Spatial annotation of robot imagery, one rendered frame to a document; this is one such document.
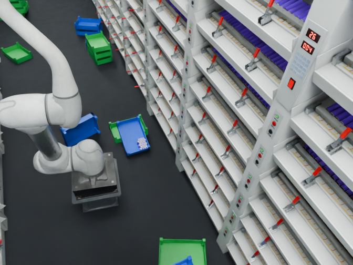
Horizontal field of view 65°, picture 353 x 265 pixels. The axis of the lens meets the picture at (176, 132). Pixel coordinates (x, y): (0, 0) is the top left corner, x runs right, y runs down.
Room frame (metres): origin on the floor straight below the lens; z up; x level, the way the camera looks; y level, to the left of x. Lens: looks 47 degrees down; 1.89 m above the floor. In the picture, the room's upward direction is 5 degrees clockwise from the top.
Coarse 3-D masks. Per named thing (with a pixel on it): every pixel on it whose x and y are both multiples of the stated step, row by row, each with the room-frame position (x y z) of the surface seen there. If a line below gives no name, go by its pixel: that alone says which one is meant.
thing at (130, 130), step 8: (128, 120) 1.70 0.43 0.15; (136, 120) 1.74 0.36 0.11; (120, 128) 1.64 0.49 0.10; (128, 128) 1.66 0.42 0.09; (136, 128) 1.67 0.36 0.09; (120, 136) 1.56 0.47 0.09; (128, 136) 1.59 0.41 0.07; (136, 136) 1.60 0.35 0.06; (144, 136) 1.60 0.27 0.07; (128, 144) 1.52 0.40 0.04; (136, 144) 1.53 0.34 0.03; (128, 152) 1.40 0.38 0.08; (136, 152) 1.45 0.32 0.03
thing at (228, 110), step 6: (204, 78) 1.31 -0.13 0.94; (210, 84) 1.26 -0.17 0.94; (210, 90) 1.23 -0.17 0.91; (216, 96) 1.16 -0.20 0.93; (222, 102) 1.12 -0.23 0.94; (228, 108) 1.07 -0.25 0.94; (234, 114) 1.03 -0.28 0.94; (234, 120) 1.00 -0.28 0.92; (240, 126) 0.95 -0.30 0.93; (246, 132) 0.91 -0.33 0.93; (246, 138) 0.89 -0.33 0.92; (252, 138) 0.88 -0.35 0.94; (252, 144) 0.85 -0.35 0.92
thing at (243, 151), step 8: (200, 72) 1.33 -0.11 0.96; (192, 80) 1.31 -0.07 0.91; (200, 80) 1.31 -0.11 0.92; (192, 88) 1.27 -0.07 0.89; (200, 88) 1.26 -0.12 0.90; (200, 96) 1.20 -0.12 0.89; (208, 104) 1.14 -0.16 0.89; (208, 112) 1.11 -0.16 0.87; (216, 112) 1.08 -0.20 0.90; (224, 112) 1.07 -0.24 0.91; (216, 120) 1.03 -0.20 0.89; (224, 120) 1.02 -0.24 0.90; (232, 120) 1.01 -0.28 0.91; (224, 128) 0.97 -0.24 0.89; (240, 128) 0.96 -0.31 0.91; (232, 136) 0.92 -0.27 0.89; (232, 144) 0.88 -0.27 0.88; (240, 144) 0.87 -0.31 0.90; (240, 152) 0.83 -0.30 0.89; (248, 152) 0.82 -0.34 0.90
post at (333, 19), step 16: (320, 0) 0.75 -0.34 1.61; (336, 0) 0.71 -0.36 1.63; (352, 0) 0.69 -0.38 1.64; (320, 16) 0.73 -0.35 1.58; (336, 16) 0.69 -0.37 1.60; (352, 16) 0.70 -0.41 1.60; (336, 32) 0.69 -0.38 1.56; (352, 32) 0.72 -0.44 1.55; (320, 48) 0.69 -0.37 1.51; (288, 64) 0.76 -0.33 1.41; (304, 96) 0.69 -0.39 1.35; (272, 112) 0.75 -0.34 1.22; (288, 112) 0.70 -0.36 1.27; (288, 128) 0.69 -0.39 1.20; (256, 144) 0.76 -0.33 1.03; (272, 144) 0.70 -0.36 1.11; (272, 160) 0.69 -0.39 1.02; (256, 176) 0.70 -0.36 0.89; (256, 192) 0.69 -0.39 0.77; (224, 224) 0.76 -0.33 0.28; (240, 224) 0.69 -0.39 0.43; (224, 240) 0.71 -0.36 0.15
